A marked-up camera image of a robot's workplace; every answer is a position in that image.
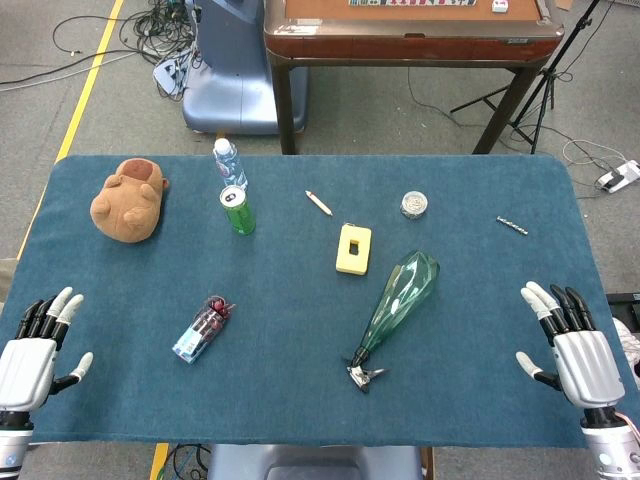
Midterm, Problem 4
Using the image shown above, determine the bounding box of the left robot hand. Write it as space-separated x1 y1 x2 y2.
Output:
0 286 95 415

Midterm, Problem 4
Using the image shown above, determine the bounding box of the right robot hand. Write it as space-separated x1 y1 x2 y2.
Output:
515 281 627 411

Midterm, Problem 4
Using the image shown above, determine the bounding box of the green glass bottle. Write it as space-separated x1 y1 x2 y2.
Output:
341 250 441 395

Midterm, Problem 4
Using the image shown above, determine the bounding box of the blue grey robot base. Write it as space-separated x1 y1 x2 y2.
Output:
181 0 309 135

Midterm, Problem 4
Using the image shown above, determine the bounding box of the clear plastic water bottle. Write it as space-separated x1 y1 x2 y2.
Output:
213 137 249 192

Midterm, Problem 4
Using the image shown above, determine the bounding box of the silver drill bit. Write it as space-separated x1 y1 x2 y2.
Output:
496 215 529 237

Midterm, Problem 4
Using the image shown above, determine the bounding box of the clear jar with red cherries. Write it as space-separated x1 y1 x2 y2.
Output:
172 294 237 367

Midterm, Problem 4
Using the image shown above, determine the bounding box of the brown plush toy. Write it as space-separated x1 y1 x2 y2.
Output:
89 157 171 245

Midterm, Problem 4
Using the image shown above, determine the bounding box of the round metal tin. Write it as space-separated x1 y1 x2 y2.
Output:
400 190 429 220

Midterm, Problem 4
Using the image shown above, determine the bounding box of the yellow floor tape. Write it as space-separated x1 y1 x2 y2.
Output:
16 0 125 261

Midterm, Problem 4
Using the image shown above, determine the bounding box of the yellow sponge block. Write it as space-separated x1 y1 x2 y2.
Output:
335 222 374 276

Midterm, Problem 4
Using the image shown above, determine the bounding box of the green drink can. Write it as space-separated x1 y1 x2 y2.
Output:
219 184 257 236

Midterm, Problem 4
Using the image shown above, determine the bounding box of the blue table cloth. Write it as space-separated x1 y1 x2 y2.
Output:
0 153 630 447

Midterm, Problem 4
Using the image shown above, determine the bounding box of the grey robot torso base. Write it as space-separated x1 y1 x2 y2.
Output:
206 444 424 480

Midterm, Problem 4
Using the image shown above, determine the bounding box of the black tripod stand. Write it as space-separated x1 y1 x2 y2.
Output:
450 0 601 155

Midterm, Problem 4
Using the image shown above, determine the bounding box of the wooden pencil stub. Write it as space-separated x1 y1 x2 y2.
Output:
305 189 334 218

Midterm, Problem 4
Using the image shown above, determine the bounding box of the white power strip with plugs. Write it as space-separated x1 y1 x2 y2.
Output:
152 49 194 98

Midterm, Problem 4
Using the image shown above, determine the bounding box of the brown mahjong table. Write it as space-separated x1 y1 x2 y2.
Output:
263 0 566 155

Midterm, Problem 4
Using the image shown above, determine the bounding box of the row of mahjong tiles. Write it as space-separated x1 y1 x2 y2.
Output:
348 0 479 8

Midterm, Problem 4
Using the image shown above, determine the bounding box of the black cable bundle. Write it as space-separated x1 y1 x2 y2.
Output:
52 0 201 104

